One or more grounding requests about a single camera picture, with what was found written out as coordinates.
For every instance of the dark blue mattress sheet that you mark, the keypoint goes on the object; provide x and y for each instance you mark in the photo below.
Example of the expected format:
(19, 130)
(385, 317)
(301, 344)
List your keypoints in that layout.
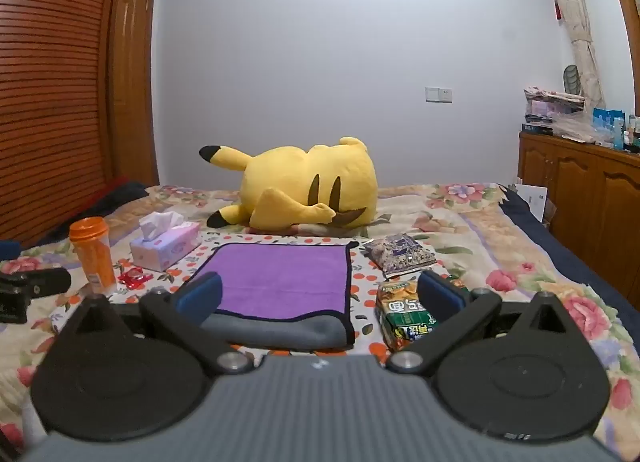
(575, 252)

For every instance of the wooden louvred wardrobe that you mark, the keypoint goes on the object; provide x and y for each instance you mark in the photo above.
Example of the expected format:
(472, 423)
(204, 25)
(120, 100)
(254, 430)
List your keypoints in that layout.
(50, 91)

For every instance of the clear plastic bag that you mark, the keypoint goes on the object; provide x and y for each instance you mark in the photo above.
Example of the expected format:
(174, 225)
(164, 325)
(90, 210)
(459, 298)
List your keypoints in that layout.
(585, 129)

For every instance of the white orange-dotted cloth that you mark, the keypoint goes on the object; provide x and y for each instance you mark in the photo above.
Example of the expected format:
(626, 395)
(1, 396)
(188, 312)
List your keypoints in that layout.
(361, 287)

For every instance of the white wall switch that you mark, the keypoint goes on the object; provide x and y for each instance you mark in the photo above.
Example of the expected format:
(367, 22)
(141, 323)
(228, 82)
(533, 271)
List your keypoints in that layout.
(439, 94)

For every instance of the white paper sheet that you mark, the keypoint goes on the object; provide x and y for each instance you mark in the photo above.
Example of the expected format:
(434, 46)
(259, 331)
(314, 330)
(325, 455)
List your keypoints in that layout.
(534, 202)

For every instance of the purple towel with grey back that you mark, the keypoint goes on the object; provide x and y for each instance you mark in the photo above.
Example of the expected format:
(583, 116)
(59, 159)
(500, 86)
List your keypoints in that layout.
(280, 277)

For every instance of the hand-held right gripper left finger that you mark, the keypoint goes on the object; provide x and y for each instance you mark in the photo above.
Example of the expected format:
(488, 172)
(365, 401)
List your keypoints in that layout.
(202, 298)

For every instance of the group of small bottles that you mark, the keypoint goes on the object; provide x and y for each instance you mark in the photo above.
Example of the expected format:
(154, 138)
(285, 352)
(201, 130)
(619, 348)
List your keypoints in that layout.
(632, 134)

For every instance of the light blue box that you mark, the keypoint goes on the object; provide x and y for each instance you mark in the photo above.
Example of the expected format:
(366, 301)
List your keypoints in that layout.
(607, 124)

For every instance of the dark blue and red blanket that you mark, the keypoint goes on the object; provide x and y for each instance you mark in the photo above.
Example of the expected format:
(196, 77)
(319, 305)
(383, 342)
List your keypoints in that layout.
(100, 202)

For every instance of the floral bed blanket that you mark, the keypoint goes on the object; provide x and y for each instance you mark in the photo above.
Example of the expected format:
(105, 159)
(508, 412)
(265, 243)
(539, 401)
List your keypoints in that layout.
(475, 237)

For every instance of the wooden cabinet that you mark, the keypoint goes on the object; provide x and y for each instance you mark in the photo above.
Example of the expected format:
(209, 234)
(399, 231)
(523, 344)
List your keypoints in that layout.
(580, 192)

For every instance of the yellow plush toy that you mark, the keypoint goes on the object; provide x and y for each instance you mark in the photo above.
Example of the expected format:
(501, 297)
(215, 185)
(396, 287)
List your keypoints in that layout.
(300, 176)

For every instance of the orange plastic bottle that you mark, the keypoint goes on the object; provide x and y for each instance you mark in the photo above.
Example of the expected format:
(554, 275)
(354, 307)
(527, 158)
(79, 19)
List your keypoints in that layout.
(95, 257)

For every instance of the green snack packet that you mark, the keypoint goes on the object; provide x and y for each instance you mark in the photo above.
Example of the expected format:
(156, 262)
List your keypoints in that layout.
(405, 314)

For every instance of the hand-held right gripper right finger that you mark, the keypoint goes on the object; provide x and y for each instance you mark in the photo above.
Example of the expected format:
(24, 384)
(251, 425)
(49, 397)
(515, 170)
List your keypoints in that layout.
(440, 294)

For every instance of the red wall hanging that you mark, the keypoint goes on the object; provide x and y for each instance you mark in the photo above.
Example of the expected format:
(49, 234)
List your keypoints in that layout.
(558, 6)

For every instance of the purple grey snack bag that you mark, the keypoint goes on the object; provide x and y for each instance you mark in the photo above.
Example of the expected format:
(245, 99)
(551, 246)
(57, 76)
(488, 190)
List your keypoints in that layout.
(400, 254)

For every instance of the pile of boxes and papers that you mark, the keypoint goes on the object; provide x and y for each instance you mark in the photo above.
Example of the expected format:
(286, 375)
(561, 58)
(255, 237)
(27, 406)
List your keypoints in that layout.
(547, 109)

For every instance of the pink tissue box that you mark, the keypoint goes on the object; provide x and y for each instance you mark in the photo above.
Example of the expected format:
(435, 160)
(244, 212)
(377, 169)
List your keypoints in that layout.
(167, 247)

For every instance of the small red packet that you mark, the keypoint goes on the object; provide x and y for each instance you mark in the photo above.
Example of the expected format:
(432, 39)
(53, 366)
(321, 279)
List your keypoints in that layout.
(134, 277)

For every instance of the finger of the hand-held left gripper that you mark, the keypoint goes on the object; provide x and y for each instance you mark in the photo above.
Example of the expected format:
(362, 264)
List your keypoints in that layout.
(45, 281)
(11, 309)

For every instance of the wooden door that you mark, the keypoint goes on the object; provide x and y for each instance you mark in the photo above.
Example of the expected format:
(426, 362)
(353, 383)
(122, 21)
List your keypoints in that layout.
(132, 81)

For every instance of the cream lace curtain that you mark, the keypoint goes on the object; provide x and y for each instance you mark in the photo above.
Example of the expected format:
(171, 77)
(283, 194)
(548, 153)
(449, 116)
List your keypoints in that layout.
(580, 41)

